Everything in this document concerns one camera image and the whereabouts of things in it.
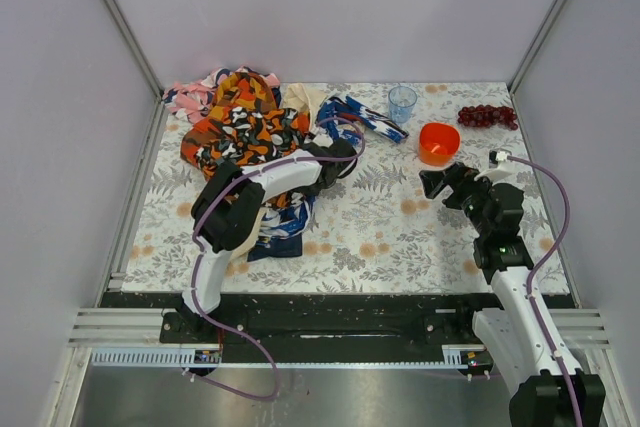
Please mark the dark blue denim jeans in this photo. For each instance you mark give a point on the dark blue denim jeans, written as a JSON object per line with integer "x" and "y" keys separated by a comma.
{"x": 291, "y": 247}

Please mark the floral table mat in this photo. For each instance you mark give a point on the floral table mat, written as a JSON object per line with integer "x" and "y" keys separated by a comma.
{"x": 372, "y": 232}

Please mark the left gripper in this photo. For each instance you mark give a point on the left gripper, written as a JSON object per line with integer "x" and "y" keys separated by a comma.
{"x": 342, "y": 153}

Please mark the cream cloth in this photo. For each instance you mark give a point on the cream cloth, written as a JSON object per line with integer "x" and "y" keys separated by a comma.
{"x": 303, "y": 99}

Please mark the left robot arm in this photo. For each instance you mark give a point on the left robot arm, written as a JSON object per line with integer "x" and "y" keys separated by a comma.
{"x": 226, "y": 210}

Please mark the red grape bunch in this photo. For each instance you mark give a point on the red grape bunch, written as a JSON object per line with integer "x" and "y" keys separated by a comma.
{"x": 485, "y": 116}

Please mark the blue white patterned cloth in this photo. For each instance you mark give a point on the blue white patterned cloth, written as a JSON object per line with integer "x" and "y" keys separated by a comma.
{"x": 295, "y": 219}

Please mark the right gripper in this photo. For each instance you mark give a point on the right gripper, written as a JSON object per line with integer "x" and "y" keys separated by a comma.
{"x": 455, "y": 183}

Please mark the grey slotted cable duct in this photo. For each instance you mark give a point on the grey slotted cable duct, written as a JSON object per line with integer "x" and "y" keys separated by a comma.
{"x": 306, "y": 353}

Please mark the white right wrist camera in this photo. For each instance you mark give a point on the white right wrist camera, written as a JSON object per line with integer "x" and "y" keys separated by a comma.
{"x": 500, "y": 165}

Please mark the clear blue plastic cup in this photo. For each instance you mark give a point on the clear blue plastic cup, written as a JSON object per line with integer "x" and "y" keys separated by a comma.
{"x": 401, "y": 100}

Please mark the pink patterned cloth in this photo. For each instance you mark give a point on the pink patterned cloth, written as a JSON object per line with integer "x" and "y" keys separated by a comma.
{"x": 191, "y": 101}

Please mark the orange plastic bowl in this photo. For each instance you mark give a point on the orange plastic bowl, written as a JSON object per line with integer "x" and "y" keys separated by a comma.
{"x": 438, "y": 143}

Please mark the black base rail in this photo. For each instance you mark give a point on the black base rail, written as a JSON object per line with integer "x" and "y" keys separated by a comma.
{"x": 275, "y": 318}

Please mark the orange camouflage cloth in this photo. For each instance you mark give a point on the orange camouflage cloth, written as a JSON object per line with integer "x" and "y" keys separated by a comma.
{"x": 245, "y": 125}

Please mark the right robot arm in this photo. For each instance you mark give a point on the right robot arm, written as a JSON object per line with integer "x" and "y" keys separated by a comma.
{"x": 547, "y": 385}

